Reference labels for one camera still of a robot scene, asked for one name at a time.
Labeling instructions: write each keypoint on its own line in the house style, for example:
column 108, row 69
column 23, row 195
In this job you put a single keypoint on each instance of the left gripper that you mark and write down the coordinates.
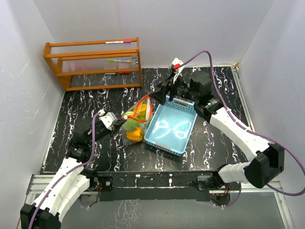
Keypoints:
column 116, row 127

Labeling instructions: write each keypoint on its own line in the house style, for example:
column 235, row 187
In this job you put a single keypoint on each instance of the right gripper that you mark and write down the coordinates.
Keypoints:
column 168, row 85

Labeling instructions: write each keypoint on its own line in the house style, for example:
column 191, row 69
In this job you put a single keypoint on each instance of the green cabbage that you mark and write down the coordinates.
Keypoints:
column 142, row 117
column 131, row 124

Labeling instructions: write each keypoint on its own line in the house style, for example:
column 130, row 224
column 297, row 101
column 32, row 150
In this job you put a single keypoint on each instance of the clear zip top bag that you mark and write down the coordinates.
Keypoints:
column 137, row 120

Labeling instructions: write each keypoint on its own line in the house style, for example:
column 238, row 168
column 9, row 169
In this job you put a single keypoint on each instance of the orange bell pepper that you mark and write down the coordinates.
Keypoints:
column 135, row 135

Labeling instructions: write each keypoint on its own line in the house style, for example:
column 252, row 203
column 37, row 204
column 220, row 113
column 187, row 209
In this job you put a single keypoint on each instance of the yellow star fruit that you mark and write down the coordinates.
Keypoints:
column 140, row 109

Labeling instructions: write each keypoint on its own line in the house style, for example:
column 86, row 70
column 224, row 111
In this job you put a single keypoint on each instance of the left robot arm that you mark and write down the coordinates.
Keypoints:
column 66, row 171

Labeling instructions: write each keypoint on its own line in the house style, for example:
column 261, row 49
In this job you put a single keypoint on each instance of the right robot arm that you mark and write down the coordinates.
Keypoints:
column 265, row 159

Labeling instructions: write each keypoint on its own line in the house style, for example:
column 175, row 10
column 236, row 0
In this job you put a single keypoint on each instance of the light blue plastic basket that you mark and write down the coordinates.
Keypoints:
column 171, row 126

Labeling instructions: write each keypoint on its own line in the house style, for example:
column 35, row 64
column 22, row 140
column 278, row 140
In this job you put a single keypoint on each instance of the white pink pen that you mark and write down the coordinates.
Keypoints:
column 118, row 42

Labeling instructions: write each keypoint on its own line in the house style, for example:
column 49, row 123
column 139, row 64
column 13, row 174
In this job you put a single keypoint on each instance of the green yellow pen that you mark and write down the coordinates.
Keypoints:
column 115, row 60

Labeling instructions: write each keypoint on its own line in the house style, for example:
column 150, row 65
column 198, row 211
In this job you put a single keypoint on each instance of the wooden shelf rack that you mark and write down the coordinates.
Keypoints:
column 70, row 59

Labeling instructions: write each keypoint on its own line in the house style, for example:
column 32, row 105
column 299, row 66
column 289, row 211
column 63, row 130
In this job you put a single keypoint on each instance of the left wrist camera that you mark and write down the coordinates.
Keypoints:
column 109, row 119

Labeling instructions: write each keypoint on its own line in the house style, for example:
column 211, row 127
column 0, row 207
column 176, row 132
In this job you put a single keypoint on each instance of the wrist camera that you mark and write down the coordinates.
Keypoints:
column 109, row 119
column 177, row 67

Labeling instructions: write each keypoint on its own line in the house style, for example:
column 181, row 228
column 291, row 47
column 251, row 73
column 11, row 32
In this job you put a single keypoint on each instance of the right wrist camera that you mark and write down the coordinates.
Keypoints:
column 177, row 67

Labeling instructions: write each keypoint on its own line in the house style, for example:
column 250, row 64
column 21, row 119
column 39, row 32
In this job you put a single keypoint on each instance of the aluminium frame rail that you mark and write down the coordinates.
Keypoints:
column 40, row 182

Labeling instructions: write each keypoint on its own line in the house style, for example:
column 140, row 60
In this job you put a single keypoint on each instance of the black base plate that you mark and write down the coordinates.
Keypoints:
column 165, row 185

